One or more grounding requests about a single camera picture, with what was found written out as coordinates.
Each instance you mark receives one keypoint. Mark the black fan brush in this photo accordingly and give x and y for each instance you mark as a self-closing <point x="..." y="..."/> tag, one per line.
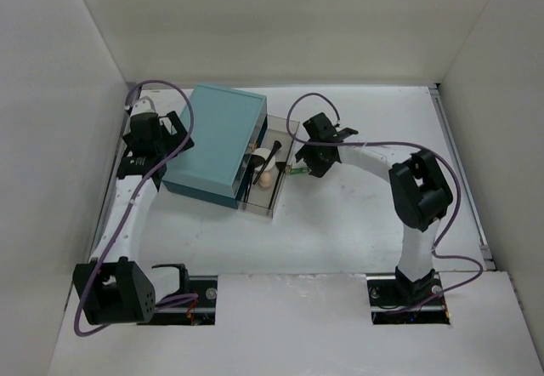
<point x="281" y="166"/>

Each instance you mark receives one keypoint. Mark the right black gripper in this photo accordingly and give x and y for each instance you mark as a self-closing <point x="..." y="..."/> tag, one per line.
<point x="319" y="168"/>

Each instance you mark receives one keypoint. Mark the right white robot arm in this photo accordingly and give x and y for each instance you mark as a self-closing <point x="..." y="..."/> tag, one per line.
<point x="420" y="192"/>

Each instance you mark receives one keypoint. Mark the peach makeup sponge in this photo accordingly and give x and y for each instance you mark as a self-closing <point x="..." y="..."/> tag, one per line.
<point x="265" y="180"/>

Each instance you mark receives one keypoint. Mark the black kabuki brush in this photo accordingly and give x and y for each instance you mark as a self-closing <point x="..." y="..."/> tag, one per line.
<point x="255" y="161"/>

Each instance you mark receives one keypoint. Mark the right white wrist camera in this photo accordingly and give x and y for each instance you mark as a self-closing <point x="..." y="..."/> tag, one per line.
<point x="339" y="127"/>

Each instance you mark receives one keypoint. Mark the teal makeup organizer box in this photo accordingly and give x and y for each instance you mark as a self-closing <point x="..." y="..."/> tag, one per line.
<point x="229" y="124"/>

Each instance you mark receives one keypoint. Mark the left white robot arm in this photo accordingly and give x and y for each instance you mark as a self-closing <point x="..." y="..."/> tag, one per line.
<point x="112" y="286"/>

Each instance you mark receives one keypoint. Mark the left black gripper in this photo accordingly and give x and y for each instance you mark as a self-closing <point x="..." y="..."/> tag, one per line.
<point x="177" y="133"/>

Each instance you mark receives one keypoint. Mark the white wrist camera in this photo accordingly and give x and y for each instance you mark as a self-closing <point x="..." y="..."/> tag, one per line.
<point x="140" y="106"/>
<point x="339" y="127"/>

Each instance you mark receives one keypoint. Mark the clear acrylic drawer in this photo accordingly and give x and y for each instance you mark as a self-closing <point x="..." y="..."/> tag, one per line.
<point x="274" y="128"/>

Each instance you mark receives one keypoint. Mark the white round powder puff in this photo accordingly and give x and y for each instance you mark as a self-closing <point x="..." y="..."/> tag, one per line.
<point x="264" y="152"/>

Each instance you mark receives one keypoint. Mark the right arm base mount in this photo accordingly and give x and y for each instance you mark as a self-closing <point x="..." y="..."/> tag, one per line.
<point x="390" y="307"/>

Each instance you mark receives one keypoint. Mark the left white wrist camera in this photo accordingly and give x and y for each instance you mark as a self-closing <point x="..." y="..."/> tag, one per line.
<point x="140" y="106"/>

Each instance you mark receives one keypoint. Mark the thin black makeup brush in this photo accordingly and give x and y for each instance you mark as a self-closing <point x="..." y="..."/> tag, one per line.
<point x="276" y="146"/>

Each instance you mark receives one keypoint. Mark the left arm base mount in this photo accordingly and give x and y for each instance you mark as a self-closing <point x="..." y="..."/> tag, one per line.
<point x="182" y="299"/>

